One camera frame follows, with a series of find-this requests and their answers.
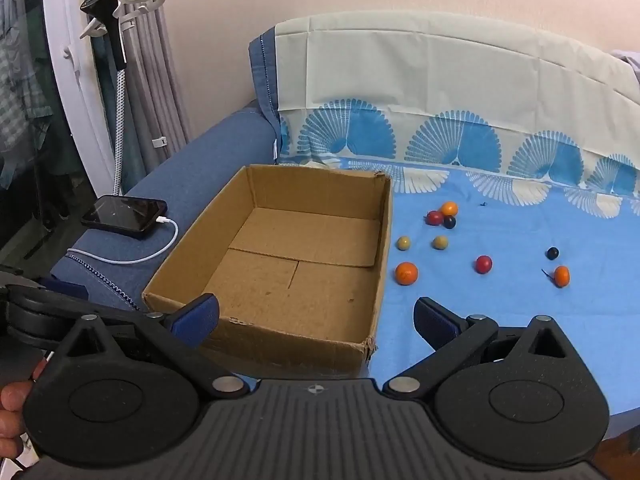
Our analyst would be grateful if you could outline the hanging checked clothes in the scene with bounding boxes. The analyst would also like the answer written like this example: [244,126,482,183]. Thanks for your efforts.
[0,0,53,188]

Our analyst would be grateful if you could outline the blue fan-print bedsheet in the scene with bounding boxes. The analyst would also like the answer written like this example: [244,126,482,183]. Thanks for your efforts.
[277,97,640,417]

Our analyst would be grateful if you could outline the blue denim cushion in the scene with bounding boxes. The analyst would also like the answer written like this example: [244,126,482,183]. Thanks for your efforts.
[50,100,281,321]

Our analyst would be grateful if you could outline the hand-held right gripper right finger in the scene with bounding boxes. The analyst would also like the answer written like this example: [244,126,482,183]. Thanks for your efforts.
[382,296,576,401]

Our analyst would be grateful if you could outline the black handheld device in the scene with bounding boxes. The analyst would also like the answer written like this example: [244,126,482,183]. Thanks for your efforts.
[80,0,127,71]

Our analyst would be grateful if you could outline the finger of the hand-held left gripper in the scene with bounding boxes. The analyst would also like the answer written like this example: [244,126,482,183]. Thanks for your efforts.
[5,279,91,318]

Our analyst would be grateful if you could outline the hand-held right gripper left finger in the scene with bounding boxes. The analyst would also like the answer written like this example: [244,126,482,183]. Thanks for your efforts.
[52,295,251,401]

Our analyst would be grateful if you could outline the braided striped cable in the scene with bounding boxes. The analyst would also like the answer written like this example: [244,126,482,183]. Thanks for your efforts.
[65,67,142,312]

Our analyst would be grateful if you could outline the white door frame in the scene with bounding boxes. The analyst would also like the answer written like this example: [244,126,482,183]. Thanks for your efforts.
[42,0,121,201]

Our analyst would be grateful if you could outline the black smartphone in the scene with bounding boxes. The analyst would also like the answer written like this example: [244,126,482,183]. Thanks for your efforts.
[81,196,168,238]

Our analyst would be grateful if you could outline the brown cardboard box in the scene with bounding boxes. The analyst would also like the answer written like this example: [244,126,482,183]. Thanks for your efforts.
[142,164,393,378]

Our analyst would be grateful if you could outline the cream cloth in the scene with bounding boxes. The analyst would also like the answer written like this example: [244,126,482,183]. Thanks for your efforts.
[274,10,640,153]

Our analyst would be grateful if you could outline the person's left hand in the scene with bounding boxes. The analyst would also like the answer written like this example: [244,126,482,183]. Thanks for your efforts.
[0,357,48,461]

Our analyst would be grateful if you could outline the blue denim pillow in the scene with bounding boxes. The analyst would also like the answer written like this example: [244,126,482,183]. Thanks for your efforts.
[248,27,282,163]

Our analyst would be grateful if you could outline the white charging cable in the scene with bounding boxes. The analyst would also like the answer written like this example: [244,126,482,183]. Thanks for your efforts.
[67,216,180,265]

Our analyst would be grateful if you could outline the grey cloth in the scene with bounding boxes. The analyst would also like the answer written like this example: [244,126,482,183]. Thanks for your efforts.
[609,49,640,83]

